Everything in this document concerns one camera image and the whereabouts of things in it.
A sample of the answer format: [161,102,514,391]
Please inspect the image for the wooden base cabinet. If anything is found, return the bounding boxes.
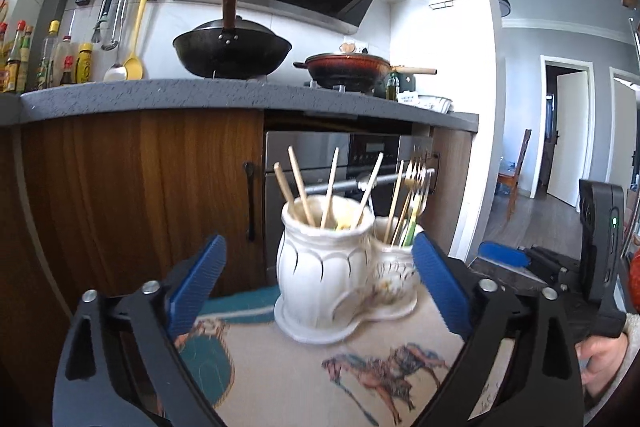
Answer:
[0,107,473,427]

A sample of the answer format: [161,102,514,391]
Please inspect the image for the black wok with wooden handle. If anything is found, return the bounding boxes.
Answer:
[172,0,293,80]

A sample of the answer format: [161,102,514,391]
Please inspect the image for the white door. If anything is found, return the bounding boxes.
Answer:
[609,67,640,188]
[546,71,590,208]

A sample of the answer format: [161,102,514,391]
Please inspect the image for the red-brown pan with wooden handle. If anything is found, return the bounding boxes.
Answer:
[293,52,438,90]

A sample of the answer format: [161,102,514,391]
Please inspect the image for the white serving dish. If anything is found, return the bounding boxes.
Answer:
[397,92,455,114]

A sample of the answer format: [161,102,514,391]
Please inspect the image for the yellow plastic spoon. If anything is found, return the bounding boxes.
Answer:
[123,0,151,81]

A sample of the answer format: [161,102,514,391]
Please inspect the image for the dark handled hanging utensil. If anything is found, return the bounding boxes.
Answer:
[90,0,117,45]

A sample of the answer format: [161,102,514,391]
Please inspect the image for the black cabinet handle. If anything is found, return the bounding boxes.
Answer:
[243,161,257,242]

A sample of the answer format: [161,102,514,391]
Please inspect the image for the printed teal beige tablecloth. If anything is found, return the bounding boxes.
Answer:
[170,284,521,427]

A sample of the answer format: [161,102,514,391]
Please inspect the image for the white floral ceramic utensil holder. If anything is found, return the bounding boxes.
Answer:
[274,197,420,345]

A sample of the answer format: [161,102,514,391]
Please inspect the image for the metal ladle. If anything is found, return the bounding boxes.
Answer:
[102,0,132,82]

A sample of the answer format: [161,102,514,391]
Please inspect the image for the clear water jug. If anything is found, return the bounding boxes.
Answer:
[495,159,516,198]

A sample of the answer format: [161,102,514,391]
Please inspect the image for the green handled utensil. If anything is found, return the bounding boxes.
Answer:
[402,207,419,248]

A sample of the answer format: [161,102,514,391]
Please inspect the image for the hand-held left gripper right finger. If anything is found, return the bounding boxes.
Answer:
[412,231,586,427]

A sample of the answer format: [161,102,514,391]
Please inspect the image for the forks and utensils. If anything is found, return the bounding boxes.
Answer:
[395,154,426,248]

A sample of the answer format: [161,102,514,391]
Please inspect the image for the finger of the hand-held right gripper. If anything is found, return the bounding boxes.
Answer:
[467,241,583,295]

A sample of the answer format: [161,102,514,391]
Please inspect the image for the gas stove grate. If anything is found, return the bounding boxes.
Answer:
[302,79,381,96]

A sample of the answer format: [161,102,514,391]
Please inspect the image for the silver fork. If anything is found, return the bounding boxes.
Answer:
[415,164,434,220]

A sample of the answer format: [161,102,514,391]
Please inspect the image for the stainless steel built-in oven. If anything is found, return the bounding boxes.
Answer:
[264,130,435,288]

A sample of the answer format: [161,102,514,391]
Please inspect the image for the grey stone countertop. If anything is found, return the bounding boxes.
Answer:
[0,78,481,132]

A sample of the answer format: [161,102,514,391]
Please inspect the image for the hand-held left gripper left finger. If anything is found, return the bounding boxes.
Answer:
[52,234,227,427]

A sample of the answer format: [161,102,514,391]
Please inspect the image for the row of condiment bottles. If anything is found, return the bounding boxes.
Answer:
[0,19,96,94]

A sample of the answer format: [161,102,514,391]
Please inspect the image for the person's right forearm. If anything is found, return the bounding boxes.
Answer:
[582,312,640,427]

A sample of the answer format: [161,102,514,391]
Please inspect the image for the silver oven handle bar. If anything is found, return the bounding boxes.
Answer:
[272,164,441,200]

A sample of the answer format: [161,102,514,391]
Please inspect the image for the person's right hand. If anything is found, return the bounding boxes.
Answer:
[575,337,627,401]

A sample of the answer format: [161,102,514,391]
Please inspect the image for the wooden chopstick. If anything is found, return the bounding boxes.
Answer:
[320,147,341,230]
[273,162,312,227]
[389,160,406,245]
[287,145,317,228]
[350,152,385,230]

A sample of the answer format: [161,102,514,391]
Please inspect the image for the wooden chair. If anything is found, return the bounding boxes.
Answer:
[497,129,532,222]

